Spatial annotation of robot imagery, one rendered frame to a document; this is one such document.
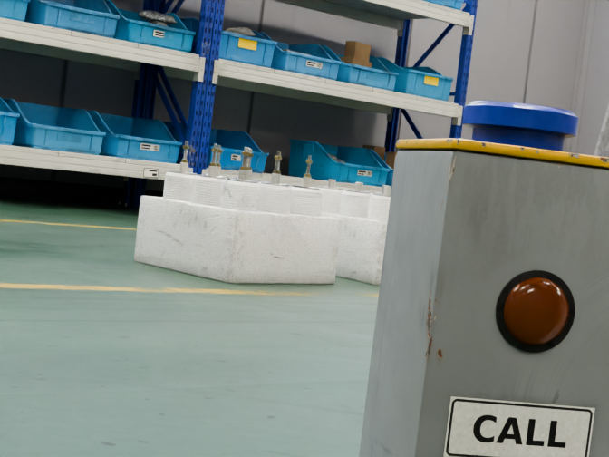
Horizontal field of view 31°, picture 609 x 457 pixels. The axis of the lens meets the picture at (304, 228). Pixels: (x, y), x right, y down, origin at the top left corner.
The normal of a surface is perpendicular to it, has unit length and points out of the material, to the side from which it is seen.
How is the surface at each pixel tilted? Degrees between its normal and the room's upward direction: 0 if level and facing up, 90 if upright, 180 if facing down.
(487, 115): 90
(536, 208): 90
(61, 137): 95
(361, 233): 90
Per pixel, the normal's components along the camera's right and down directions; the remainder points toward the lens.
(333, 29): 0.62, 0.11
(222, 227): -0.69, -0.04
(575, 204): 0.18, 0.07
